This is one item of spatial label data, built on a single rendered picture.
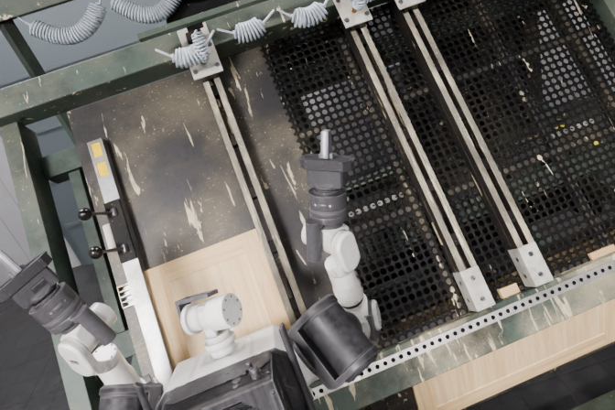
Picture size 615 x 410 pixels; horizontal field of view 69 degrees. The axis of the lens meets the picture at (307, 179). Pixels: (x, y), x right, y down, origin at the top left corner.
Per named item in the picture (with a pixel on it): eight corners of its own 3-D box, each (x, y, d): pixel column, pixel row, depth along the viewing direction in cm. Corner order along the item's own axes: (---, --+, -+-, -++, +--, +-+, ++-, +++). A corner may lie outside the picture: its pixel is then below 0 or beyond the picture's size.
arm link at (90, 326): (70, 291, 104) (103, 323, 108) (35, 329, 96) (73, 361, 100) (96, 282, 98) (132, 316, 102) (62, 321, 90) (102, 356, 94)
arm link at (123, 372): (126, 338, 110) (156, 383, 120) (84, 363, 106) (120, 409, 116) (138, 365, 102) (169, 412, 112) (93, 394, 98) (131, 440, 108)
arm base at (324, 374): (383, 352, 93) (381, 352, 83) (337, 394, 92) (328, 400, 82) (337, 296, 99) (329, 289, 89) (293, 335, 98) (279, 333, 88)
